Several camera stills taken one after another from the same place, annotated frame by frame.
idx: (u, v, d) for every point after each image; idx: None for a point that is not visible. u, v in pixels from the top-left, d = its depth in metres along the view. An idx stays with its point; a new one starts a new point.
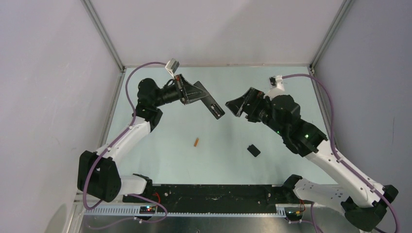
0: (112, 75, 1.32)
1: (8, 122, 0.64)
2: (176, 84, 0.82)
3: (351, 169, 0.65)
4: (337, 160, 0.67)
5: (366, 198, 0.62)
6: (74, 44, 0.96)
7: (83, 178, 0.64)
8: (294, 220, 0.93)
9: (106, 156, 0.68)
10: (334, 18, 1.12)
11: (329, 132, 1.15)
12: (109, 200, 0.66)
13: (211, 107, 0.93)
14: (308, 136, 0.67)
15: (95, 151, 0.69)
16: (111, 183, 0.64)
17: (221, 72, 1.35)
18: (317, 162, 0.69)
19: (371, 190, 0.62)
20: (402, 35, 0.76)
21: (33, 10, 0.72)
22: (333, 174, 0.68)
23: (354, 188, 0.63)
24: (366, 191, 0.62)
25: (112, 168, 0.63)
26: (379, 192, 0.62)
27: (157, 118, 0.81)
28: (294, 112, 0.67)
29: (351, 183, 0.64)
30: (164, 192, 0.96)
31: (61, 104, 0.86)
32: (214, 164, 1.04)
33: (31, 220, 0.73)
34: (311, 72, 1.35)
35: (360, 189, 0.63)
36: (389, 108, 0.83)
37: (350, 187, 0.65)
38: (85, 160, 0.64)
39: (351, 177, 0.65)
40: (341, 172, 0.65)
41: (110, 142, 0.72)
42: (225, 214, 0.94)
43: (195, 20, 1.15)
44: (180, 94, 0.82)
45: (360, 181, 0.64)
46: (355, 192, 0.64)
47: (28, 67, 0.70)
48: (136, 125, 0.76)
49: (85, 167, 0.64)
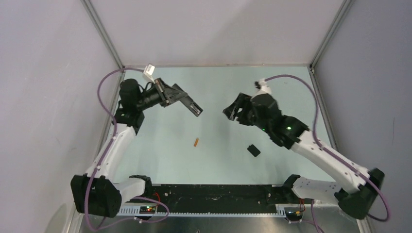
0: (112, 75, 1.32)
1: (8, 123, 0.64)
2: (156, 87, 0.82)
3: (334, 155, 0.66)
4: (320, 147, 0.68)
5: (351, 181, 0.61)
6: (74, 44, 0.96)
7: (81, 201, 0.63)
8: (294, 220, 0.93)
9: (98, 175, 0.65)
10: (334, 18, 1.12)
11: (329, 132, 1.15)
12: (113, 215, 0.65)
13: (190, 107, 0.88)
14: (290, 128, 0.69)
15: (86, 174, 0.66)
16: (112, 199, 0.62)
17: (221, 72, 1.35)
18: (303, 153, 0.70)
19: (355, 174, 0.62)
20: (402, 34, 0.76)
21: (32, 11, 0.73)
22: (318, 161, 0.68)
23: (339, 173, 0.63)
24: (350, 175, 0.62)
25: (108, 186, 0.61)
26: (364, 175, 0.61)
27: (139, 120, 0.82)
28: (271, 107, 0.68)
29: (335, 169, 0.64)
30: (164, 192, 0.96)
31: (60, 104, 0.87)
32: (214, 164, 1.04)
33: (31, 220, 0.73)
34: (311, 72, 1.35)
35: (344, 174, 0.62)
36: (389, 108, 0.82)
37: (335, 173, 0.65)
38: (78, 185, 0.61)
39: (334, 162, 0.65)
40: (325, 158, 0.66)
41: (97, 161, 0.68)
42: (225, 214, 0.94)
43: (194, 20, 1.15)
44: (162, 97, 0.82)
45: (344, 167, 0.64)
46: (341, 178, 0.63)
47: (27, 68, 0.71)
48: (119, 135, 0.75)
49: (80, 191, 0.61)
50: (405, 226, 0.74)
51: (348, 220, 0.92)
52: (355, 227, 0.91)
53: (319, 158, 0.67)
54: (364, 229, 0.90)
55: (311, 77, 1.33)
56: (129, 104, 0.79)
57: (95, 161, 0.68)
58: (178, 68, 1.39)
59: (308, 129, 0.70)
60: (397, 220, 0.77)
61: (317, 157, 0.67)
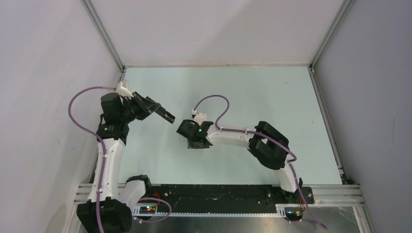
0: (112, 75, 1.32)
1: (9, 123, 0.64)
2: (135, 99, 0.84)
3: (230, 129, 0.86)
4: (220, 129, 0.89)
5: (245, 141, 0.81)
6: (75, 43, 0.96)
7: (93, 225, 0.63)
8: (294, 220, 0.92)
9: (103, 197, 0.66)
10: (333, 19, 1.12)
11: (328, 132, 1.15)
12: (128, 228, 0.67)
13: (164, 116, 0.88)
14: (201, 129, 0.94)
15: (89, 199, 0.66)
16: (124, 215, 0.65)
17: (221, 72, 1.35)
18: (218, 141, 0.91)
19: (246, 133, 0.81)
20: (402, 35, 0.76)
21: (33, 12, 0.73)
22: (226, 140, 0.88)
23: (237, 140, 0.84)
24: (243, 137, 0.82)
25: (117, 206, 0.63)
26: (250, 131, 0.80)
27: (124, 130, 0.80)
28: (182, 126, 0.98)
29: (234, 138, 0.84)
30: (164, 192, 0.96)
31: (61, 104, 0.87)
32: (214, 164, 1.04)
33: (32, 220, 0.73)
34: (311, 72, 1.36)
35: (239, 138, 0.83)
36: (388, 109, 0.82)
37: (237, 141, 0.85)
38: (85, 214, 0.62)
39: (231, 134, 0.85)
40: (225, 136, 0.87)
41: (97, 184, 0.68)
42: (225, 214, 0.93)
43: (194, 20, 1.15)
44: (143, 108, 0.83)
45: (238, 133, 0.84)
46: (242, 142, 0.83)
47: (28, 68, 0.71)
48: (110, 151, 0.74)
49: (89, 218, 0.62)
50: (404, 226, 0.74)
51: (347, 220, 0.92)
52: (355, 226, 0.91)
53: (223, 136, 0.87)
54: (364, 229, 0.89)
55: (311, 77, 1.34)
56: (112, 115, 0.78)
57: (95, 184, 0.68)
58: (178, 68, 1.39)
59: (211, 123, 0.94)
60: (397, 220, 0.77)
61: (222, 138, 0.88)
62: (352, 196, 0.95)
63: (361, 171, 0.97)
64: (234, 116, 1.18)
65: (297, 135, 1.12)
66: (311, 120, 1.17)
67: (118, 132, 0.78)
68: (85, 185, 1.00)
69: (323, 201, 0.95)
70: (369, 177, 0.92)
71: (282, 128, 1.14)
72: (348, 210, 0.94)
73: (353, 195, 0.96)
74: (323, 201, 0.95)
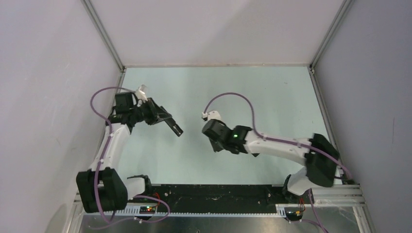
0: (112, 75, 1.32)
1: (9, 122, 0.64)
2: (149, 102, 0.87)
3: (276, 139, 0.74)
4: (264, 138, 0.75)
5: (298, 155, 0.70)
6: (74, 43, 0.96)
7: (89, 199, 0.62)
8: (294, 220, 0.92)
9: (103, 168, 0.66)
10: (334, 18, 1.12)
11: (328, 132, 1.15)
12: (123, 207, 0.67)
13: (172, 126, 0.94)
14: (237, 135, 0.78)
15: (89, 169, 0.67)
16: (120, 189, 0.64)
17: (221, 72, 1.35)
18: (255, 150, 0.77)
19: (298, 145, 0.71)
20: (402, 34, 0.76)
21: (33, 13, 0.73)
22: (268, 151, 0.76)
23: (286, 152, 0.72)
24: (294, 150, 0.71)
25: (114, 175, 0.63)
26: (305, 144, 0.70)
27: (131, 120, 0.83)
28: (213, 128, 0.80)
29: (283, 150, 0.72)
30: (164, 192, 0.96)
31: (61, 104, 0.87)
32: (214, 164, 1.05)
33: (31, 220, 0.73)
34: (311, 72, 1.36)
35: (290, 150, 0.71)
36: (389, 108, 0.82)
37: (284, 154, 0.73)
38: (84, 182, 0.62)
39: (277, 145, 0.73)
40: (271, 146, 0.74)
41: (99, 156, 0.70)
42: (224, 214, 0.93)
43: (194, 20, 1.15)
44: (153, 112, 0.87)
45: (287, 144, 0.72)
46: (290, 156, 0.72)
47: (28, 68, 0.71)
48: (116, 132, 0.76)
49: (87, 188, 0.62)
50: (404, 227, 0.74)
51: (348, 220, 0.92)
52: (355, 226, 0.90)
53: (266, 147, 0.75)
54: (364, 229, 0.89)
55: (311, 77, 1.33)
56: (124, 106, 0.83)
57: (97, 157, 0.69)
58: (178, 68, 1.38)
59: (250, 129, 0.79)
60: (397, 221, 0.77)
61: (265, 147, 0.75)
62: (352, 196, 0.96)
63: (361, 172, 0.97)
64: (234, 117, 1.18)
65: (297, 135, 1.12)
66: (311, 120, 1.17)
67: (126, 120, 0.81)
68: None
69: (323, 201, 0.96)
70: (369, 178, 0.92)
71: (282, 128, 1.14)
72: (348, 210, 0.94)
73: (353, 195, 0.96)
74: (323, 201, 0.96)
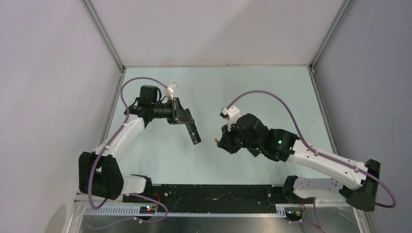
0: (112, 75, 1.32)
1: (8, 122, 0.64)
2: (173, 102, 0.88)
3: (330, 157, 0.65)
4: (315, 153, 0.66)
5: (353, 180, 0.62)
6: (74, 43, 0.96)
7: (85, 180, 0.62)
8: (294, 220, 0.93)
9: (106, 154, 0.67)
10: (333, 18, 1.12)
11: (329, 132, 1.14)
12: (114, 197, 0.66)
13: (191, 133, 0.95)
14: (282, 141, 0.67)
15: (94, 150, 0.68)
16: (115, 179, 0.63)
17: (221, 72, 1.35)
18: (300, 163, 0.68)
19: (356, 170, 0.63)
20: (402, 34, 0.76)
21: (33, 13, 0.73)
22: (317, 167, 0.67)
23: (340, 173, 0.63)
24: (351, 174, 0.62)
25: (114, 165, 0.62)
26: (363, 170, 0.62)
27: (148, 115, 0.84)
28: (255, 127, 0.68)
29: (335, 171, 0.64)
30: (164, 192, 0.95)
31: (60, 104, 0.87)
32: (214, 164, 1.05)
33: (31, 220, 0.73)
34: (311, 72, 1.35)
35: (346, 174, 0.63)
36: (388, 109, 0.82)
37: (336, 174, 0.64)
38: (85, 161, 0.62)
39: (332, 165, 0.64)
40: (323, 164, 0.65)
41: (107, 141, 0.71)
42: (225, 214, 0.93)
43: (195, 19, 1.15)
44: (173, 114, 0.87)
45: (343, 166, 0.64)
46: (342, 177, 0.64)
47: (28, 68, 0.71)
48: (130, 123, 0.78)
49: (85, 168, 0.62)
50: (404, 227, 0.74)
51: (348, 220, 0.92)
52: (355, 226, 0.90)
53: (316, 164, 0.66)
54: (364, 229, 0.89)
55: (311, 77, 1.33)
56: (146, 100, 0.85)
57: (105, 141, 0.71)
58: (178, 68, 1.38)
59: (298, 138, 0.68)
60: (397, 221, 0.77)
61: (315, 163, 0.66)
62: None
63: None
64: None
65: None
66: (311, 120, 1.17)
67: (143, 113, 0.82)
68: None
69: (323, 201, 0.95)
70: None
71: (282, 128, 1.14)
72: (348, 210, 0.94)
73: None
74: (323, 201, 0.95)
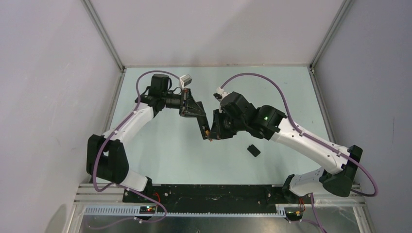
0: (112, 75, 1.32)
1: (8, 123, 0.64)
2: (183, 93, 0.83)
3: (316, 140, 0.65)
4: (300, 134, 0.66)
5: (334, 163, 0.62)
6: (74, 43, 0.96)
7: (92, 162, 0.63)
8: (294, 220, 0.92)
9: (113, 138, 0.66)
10: (333, 18, 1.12)
11: (329, 132, 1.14)
12: (119, 182, 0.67)
13: (202, 127, 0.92)
14: (268, 118, 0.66)
15: (103, 134, 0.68)
16: (121, 163, 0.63)
17: (221, 72, 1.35)
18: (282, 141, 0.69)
19: (338, 154, 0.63)
20: (402, 33, 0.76)
21: (32, 12, 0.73)
22: (300, 148, 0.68)
23: (322, 156, 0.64)
24: (333, 158, 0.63)
25: (121, 149, 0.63)
26: (346, 154, 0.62)
27: (159, 105, 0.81)
28: (237, 102, 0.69)
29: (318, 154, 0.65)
30: (164, 192, 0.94)
31: (60, 104, 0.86)
32: (215, 163, 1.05)
33: (30, 221, 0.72)
34: (311, 72, 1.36)
35: (328, 156, 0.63)
36: (388, 108, 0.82)
37: (318, 157, 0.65)
38: (94, 143, 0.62)
39: (315, 147, 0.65)
40: (306, 144, 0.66)
41: (115, 127, 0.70)
42: (224, 214, 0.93)
43: (195, 19, 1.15)
44: (181, 104, 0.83)
45: (326, 149, 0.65)
46: (324, 160, 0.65)
47: (27, 68, 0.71)
48: (140, 111, 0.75)
49: (93, 150, 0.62)
50: (404, 227, 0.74)
51: (347, 220, 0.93)
52: (355, 226, 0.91)
53: (300, 144, 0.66)
54: (365, 229, 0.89)
55: (310, 77, 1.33)
56: (157, 89, 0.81)
57: (114, 126, 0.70)
58: (178, 68, 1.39)
59: (285, 116, 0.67)
60: (397, 221, 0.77)
61: (299, 143, 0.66)
62: (352, 196, 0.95)
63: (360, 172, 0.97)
64: None
65: None
66: (311, 120, 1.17)
67: (153, 103, 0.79)
68: (85, 185, 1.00)
69: (323, 201, 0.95)
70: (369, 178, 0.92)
71: None
72: (348, 210, 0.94)
73: (353, 195, 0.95)
74: (323, 201, 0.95)
